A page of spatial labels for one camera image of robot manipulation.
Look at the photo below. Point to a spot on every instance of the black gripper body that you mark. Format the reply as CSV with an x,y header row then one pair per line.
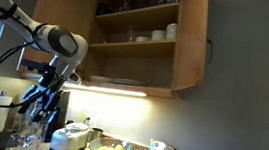
x,y
52,82

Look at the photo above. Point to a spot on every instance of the metal cup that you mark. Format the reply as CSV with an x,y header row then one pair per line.
x,y
96,134

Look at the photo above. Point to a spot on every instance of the short white bowl stack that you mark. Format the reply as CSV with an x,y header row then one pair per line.
x,y
158,35

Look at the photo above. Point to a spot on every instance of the wooden cupboard carcass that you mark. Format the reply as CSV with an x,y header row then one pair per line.
x,y
133,51

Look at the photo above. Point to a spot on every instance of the tall white bowl stack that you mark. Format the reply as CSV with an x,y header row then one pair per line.
x,y
171,31

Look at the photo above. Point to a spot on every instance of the small white bowl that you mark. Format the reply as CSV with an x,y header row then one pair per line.
x,y
142,39

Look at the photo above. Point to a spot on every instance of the black coffee maker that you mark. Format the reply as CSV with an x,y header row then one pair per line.
x,y
63,111

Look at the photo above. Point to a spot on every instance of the white wall outlet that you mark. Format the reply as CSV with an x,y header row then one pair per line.
x,y
92,121

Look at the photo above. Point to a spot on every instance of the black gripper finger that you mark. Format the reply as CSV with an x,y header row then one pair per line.
x,y
49,106
31,96

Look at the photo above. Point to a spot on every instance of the clear glass tumbler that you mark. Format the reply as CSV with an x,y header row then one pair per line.
x,y
29,144
39,130

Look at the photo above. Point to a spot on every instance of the white plate stack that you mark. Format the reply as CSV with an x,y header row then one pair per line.
x,y
128,82

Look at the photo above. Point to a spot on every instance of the clear drinking glass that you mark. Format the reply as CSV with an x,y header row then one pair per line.
x,y
131,33

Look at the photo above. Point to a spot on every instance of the yellow lemon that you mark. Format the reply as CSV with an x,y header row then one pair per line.
x,y
103,149
119,148

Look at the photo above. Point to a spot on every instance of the dark glassware group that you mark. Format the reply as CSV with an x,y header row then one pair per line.
x,y
149,1

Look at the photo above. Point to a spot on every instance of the wooden cupboard door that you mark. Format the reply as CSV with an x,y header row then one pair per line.
x,y
191,41
65,4

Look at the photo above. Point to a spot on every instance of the under-cabinet light strip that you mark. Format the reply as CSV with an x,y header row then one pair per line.
x,y
106,90

